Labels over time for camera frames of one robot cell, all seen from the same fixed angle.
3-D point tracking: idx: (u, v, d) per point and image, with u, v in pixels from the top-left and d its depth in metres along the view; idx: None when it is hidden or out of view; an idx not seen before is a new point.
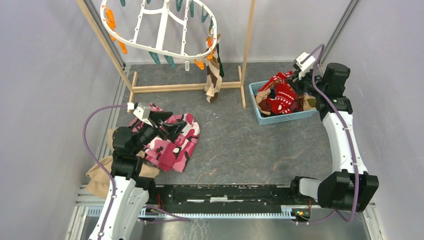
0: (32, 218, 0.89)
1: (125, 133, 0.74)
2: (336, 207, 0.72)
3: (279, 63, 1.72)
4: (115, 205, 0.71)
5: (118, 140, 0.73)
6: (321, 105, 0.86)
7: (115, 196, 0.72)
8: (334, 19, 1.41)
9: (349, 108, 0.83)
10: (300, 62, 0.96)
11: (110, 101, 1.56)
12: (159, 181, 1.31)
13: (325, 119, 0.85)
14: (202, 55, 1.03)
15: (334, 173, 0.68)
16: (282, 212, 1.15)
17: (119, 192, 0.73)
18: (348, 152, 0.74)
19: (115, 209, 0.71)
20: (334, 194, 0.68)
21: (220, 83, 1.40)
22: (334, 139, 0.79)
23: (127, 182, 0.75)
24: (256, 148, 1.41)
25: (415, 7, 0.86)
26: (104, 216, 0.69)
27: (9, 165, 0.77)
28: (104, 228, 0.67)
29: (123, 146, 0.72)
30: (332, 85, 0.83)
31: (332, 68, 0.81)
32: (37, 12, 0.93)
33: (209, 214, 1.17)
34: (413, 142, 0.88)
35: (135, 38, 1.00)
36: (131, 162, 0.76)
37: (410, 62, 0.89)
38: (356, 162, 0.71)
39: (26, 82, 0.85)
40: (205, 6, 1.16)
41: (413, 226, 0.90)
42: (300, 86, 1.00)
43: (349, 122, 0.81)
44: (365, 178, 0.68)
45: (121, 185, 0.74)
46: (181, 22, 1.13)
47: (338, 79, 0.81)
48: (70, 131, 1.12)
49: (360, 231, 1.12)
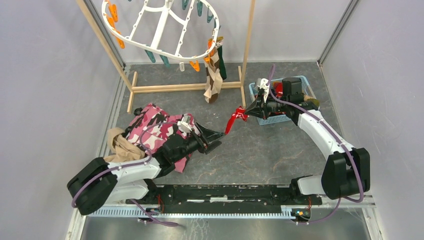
0: (33, 218, 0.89)
1: (176, 141, 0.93)
2: (346, 194, 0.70)
3: (279, 63, 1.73)
4: (140, 167, 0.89)
5: (168, 143, 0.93)
6: (291, 112, 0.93)
7: (146, 164, 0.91)
8: (334, 18, 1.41)
9: (314, 106, 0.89)
10: (264, 86, 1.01)
11: (110, 101, 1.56)
12: (159, 181, 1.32)
13: (300, 122, 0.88)
14: (195, 57, 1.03)
15: (329, 158, 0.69)
16: (282, 212, 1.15)
17: (148, 165, 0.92)
18: (332, 137, 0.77)
19: (136, 168, 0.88)
20: (339, 181, 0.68)
21: (220, 85, 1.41)
22: (315, 133, 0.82)
23: (156, 168, 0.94)
24: (256, 148, 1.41)
25: (415, 7, 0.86)
26: (130, 163, 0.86)
27: (9, 165, 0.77)
28: (122, 169, 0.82)
29: (168, 150, 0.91)
30: (292, 94, 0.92)
31: (288, 81, 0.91)
32: (37, 12, 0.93)
33: (209, 213, 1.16)
34: (412, 142, 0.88)
35: (131, 35, 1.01)
36: (164, 163, 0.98)
37: (409, 63, 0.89)
38: (342, 142, 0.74)
39: (26, 82, 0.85)
40: (211, 7, 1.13)
41: (413, 227, 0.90)
42: (268, 109, 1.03)
43: (319, 116, 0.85)
44: (356, 152, 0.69)
45: (153, 164, 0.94)
46: (181, 22, 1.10)
47: (296, 88, 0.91)
48: (70, 131, 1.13)
49: (359, 231, 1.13)
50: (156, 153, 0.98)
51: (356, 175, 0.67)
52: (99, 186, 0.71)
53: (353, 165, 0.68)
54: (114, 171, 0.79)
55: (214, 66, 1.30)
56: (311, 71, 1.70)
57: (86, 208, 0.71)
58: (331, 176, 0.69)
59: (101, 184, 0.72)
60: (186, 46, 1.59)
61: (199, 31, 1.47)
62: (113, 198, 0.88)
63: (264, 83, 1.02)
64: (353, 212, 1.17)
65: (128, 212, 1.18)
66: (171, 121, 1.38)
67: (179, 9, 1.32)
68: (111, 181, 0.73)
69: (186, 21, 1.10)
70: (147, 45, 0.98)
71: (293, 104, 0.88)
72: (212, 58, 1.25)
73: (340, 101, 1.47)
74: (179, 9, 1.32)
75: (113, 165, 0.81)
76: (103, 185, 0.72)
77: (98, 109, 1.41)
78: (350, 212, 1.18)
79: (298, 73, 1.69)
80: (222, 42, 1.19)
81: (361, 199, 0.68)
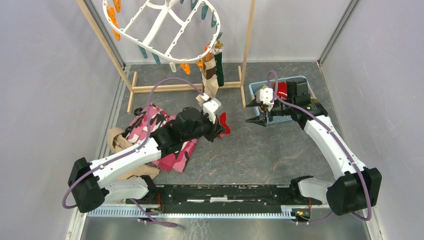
0: (32, 218, 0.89)
1: (194, 114, 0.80)
2: (352, 211, 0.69)
3: (279, 63, 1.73)
4: (132, 156, 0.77)
5: (185, 115, 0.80)
6: (299, 116, 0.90)
7: (137, 150, 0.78)
8: (334, 18, 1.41)
9: (323, 111, 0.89)
10: (268, 102, 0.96)
11: (111, 101, 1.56)
12: (159, 181, 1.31)
13: (307, 128, 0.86)
14: (184, 61, 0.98)
15: (339, 178, 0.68)
16: (282, 212, 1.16)
17: (143, 151, 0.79)
18: (342, 154, 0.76)
19: (125, 160, 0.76)
20: (348, 201, 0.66)
21: (215, 91, 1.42)
22: (323, 144, 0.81)
23: (155, 151, 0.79)
24: (256, 148, 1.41)
25: (415, 8, 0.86)
26: (115, 157, 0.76)
27: (9, 164, 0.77)
28: (107, 166, 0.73)
29: (183, 121, 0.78)
30: (298, 96, 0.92)
31: (293, 83, 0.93)
32: (37, 12, 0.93)
33: (209, 213, 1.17)
34: (412, 143, 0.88)
35: (125, 28, 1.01)
36: (169, 140, 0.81)
37: (409, 63, 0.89)
38: (354, 161, 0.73)
39: (25, 82, 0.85)
40: (216, 12, 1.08)
41: (414, 227, 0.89)
42: (272, 114, 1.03)
43: (328, 124, 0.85)
44: (367, 173, 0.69)
45: (148, 147, 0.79)
46: (181, 22, 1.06)
47: (301, 88, 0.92)
48: (70, 131, 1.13)
49: (359, 231, 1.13)
50: (157, 131, 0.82)
51: (366, 195, 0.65)
52: (82, 190, 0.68)
53: (362, 185, 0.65)
54: (98, 170, 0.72)
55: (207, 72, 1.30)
56: (311, 71, 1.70)
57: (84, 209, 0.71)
58: (340, 194, 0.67)
59: (83, 189, 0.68)
60: (185, 46, 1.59)
61: (198, 32, 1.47)
62: (113, 197, 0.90)
63: (266, 98, 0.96)
64: None
65: (128, 212, 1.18)
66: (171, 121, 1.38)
67: (186, 7, 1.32)
68: (95, 185, 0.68)
69: (186, 22, 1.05)
70: (140, 41, 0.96)
71: (303, 109, 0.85)
72: (206, 64, 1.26)
73: (340, 101, 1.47)
74: (187, 8, 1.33)
75: (97, 163, 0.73)
76: (86, 190, 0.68)
77: (98, 109, 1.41)
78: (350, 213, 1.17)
79: (298, 73, 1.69)
80: (221, 48, 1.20)
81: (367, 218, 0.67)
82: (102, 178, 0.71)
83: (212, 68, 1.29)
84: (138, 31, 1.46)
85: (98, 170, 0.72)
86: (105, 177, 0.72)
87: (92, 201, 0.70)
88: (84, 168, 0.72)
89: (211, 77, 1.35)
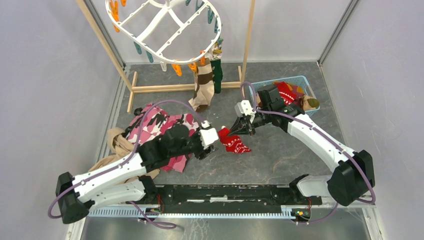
0: (32, 217, 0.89)
1: (183, 131, 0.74)
2: (357, 196, 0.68)
3: (279, 63, 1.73)
4: (116, 172, 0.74)
5: (172, 131, 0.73)
6: (279, 120, 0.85)
7: (120, 166, 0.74)
8: (334, 19, 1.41)
9: (301, 109, 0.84)
10: (251, 111, 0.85)
11: (111, 101, 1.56)
12: (159, 181, 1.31)
13: (290, 130, 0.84)
14: (177, 61, 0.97)
15: (336, 169, 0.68)
16: (282, 212, 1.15)
17: (126, 167, 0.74)
18: (330, 145, 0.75)
19: (107, 175, 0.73)
20: (349, 189, 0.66)
21: (210, 97, 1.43)
22: (310, 141, 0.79)
23: (138, 168, 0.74)
24: (256, 147, 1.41)
25: (416, 7, 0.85)
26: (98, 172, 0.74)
27: (9, 164, 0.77)
28: (88, 182, 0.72)
29: (170, 139, 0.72)
30: (272, 102, 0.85)
31: (264, 90, 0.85)
32: (37, 12, 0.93)
33: (209, 213, 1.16)
34: (412, 143, 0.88)
35: (122, 22, 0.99)
36: (156, 156, 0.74)
37: (409, 63, 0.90)
38: (343, 149, 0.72)
39: (25, 82, 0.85)
40: (219, 17, 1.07)
41: (415, 227, 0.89)
42: (255, 125, 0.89)
43: (310, 121, 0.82)
44: (359, 157, 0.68)
45: (132, 163, 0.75)
46: (179, 23, 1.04)
47: (275, 94, 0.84)
48: (69, 131, 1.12)
49: (360, 231, 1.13)
50: (144, 146, 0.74)
51: (364, 180, 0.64)
52: (64, 204, 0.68)
53: (358, 171, 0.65)
54: (79, 186, 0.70)
55: (201, 76, 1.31)
56: (311, 71, 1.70)
57: (70, 219, 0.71)
58: (340, 185, 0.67)
59: (64, 204, 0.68)
60: (185, 47, 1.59)
61: (198, 32, 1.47)
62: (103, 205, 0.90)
63: (247, 109, 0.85)
64: (354, 212, 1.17)
65: (128, 212, 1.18)
66: (171, 121, 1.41)
67: (187, 9, 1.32)
68: (74, 202, 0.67)
69: (185, 23, 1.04)
70: (134, 36, 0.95)
71: (281, 113, 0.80)
72: (199, 69, 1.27)
73: (340, 101, 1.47)
74: (188, 9, 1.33)
75: (79, 178, 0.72)
76: (67, 205, 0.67)
77: (98, 109, 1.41)
78: (350, 212, 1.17)
79: (298, 73, 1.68)
80: (219, 54, 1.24)
81: (373, 199, 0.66)
82: (83, 195, 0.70)
83: (206, 73, 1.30)
84: (138, 31, 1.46)
85: (79, 186, 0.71)
86: (86, 193, 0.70)
87: (75, 214, 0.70)
88: (67, 182, 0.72)
89: (208, 83, 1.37)
